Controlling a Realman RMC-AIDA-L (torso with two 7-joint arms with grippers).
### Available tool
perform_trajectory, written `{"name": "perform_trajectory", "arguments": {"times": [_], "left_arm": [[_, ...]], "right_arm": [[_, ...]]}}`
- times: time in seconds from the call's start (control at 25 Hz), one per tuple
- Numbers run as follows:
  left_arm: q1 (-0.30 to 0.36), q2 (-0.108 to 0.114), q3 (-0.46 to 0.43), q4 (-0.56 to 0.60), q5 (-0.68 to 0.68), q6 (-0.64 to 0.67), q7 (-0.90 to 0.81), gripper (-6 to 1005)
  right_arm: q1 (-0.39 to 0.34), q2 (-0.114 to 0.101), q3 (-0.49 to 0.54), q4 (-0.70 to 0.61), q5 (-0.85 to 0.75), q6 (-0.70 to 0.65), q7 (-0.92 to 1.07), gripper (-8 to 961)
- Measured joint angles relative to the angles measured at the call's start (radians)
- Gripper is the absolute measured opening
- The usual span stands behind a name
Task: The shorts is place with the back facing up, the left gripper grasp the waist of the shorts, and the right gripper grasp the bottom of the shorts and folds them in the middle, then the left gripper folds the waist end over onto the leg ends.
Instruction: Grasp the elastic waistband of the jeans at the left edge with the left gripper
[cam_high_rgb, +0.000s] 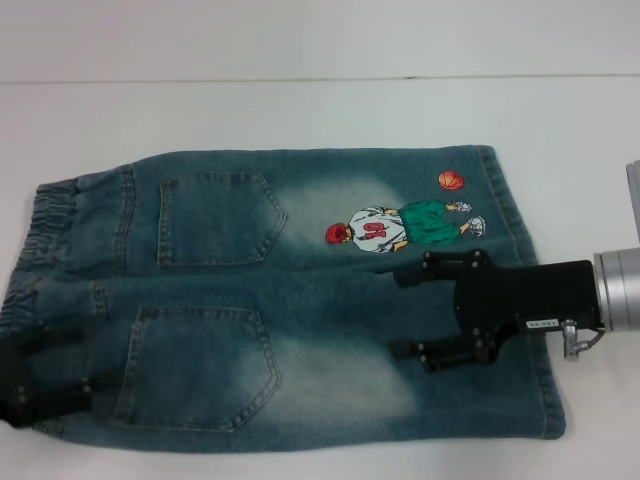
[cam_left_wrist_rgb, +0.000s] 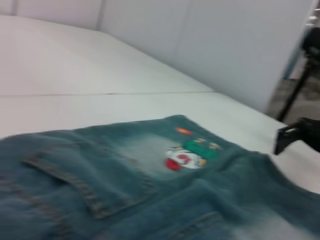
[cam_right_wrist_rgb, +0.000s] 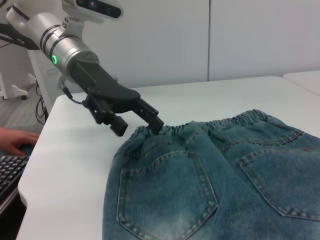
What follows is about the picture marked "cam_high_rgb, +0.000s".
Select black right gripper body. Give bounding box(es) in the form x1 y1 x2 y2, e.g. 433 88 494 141
451 258 602 362

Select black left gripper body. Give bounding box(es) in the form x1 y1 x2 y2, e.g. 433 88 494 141
0 394 26 429

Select blue denim shorts with embroidery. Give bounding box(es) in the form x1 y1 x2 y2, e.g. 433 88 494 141
0 143 567 442

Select silver right wrist connector plug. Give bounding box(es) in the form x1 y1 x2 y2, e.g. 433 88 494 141
559 318 609 362

